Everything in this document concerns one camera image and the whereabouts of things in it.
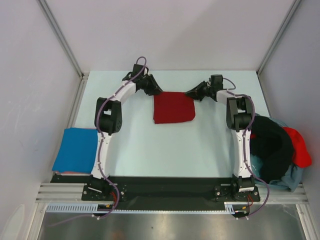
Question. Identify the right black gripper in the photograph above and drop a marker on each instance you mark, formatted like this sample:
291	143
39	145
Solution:
197	92

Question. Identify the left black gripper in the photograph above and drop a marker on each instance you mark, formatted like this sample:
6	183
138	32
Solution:
155	89

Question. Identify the dark red t-shirt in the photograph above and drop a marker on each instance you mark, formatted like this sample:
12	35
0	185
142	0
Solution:
172	108

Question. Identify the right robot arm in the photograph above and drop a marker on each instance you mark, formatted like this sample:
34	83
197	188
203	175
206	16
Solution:
240	114

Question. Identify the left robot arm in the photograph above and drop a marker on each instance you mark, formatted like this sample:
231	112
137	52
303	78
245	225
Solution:
108	116

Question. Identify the black garment in bin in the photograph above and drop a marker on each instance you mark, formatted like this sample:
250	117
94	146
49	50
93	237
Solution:
261	123

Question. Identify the folded blue t-shirt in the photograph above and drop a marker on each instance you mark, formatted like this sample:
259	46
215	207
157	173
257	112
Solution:
77	151

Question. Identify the bright red garment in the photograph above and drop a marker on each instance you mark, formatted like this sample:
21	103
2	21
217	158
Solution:
298	147

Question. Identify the grey-blue garment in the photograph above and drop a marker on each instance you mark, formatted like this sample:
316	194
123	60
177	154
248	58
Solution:
290	180

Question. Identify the left aluminium corner post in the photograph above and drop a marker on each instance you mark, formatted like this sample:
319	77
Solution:
57	31

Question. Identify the aluminium corner post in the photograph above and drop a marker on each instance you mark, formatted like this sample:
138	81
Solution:
278	36
57	31

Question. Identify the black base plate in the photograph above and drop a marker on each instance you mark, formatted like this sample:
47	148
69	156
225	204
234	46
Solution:
133	191

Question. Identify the white slotted cable duct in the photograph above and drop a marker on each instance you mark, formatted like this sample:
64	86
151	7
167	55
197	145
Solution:
218	208

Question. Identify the right aluminium corner post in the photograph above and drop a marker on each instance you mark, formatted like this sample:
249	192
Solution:
278	36

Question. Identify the aluminium frame rail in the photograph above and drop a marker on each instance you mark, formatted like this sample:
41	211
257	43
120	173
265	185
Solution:
72	193

